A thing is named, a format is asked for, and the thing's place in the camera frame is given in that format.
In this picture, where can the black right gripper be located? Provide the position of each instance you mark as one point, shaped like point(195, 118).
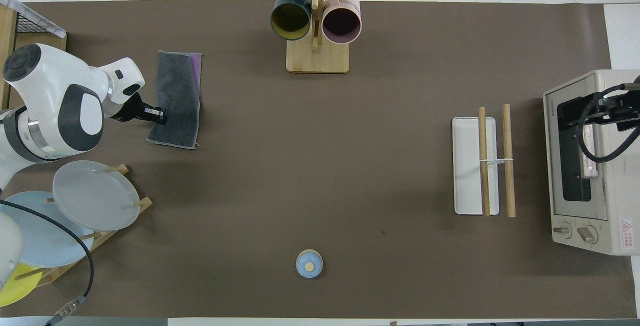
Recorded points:
point(625, 110)

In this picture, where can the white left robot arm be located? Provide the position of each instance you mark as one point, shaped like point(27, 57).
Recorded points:
point(50, 100)

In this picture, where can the brown table mat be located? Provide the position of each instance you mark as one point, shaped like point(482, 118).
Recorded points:
point(320, 166)

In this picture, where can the purple and grey towel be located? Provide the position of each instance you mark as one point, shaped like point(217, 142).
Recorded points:
point(177, 95)

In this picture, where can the yellow plate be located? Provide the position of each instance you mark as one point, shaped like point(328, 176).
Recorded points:
point(22, 288)

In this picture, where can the white towel rack wooden bars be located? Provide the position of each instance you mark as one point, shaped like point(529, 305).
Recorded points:
point(470, 166)

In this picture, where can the light blue plate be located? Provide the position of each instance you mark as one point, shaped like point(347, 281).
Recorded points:
point(45, 241)

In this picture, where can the dark teal mug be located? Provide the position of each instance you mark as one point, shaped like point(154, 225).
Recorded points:
point(290, 20)

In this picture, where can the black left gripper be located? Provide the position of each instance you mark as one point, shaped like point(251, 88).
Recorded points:
point(131, 110)

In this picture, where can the beige toaster oven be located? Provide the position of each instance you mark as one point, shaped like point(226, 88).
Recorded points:
point(615, 191)

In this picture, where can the wooden plate rack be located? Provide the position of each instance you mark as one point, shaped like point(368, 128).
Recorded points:
point(107, 238)

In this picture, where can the grey plate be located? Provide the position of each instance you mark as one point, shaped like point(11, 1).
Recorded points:
point(95, 196)

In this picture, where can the wooden mug tree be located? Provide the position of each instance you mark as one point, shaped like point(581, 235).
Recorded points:
point(317, 58)

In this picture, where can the pink mug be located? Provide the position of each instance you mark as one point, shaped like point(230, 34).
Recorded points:
point(341, 23)

